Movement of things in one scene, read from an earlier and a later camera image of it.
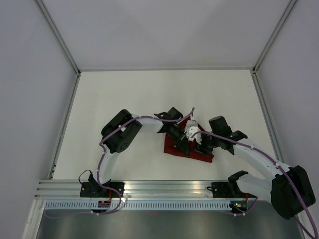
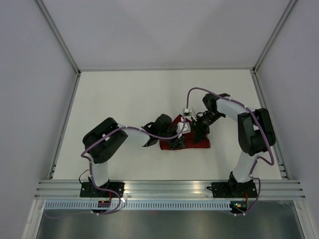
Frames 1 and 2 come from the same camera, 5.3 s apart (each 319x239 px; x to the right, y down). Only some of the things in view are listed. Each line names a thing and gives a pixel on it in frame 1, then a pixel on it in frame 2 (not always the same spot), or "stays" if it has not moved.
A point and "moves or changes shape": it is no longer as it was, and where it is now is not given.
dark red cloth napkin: [169, 147] moves or changes shape
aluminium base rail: [47, 189] stays
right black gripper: [202, 149] -> [199, 130]
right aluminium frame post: [273, 35] stays
